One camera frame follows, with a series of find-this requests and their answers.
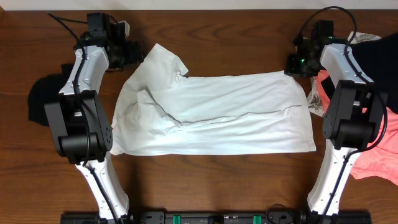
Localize coral pink garment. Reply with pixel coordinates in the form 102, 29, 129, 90
316, 70, 398, 186

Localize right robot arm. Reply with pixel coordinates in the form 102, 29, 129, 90
285, 36, 387, 223

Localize white leaf-print garment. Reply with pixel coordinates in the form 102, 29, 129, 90
307, 32, 381, 117

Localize folded black garment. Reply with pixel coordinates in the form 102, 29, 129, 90
28, 64, 73, 126

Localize white t-shirt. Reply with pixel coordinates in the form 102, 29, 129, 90
111, 44, 316, 156

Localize black t-shirt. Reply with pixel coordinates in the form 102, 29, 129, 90
351, 32, 397, 113

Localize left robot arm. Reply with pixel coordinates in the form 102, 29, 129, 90
44, 40, 144, 223

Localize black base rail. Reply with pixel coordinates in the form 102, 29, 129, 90
60, 203, 373, 224

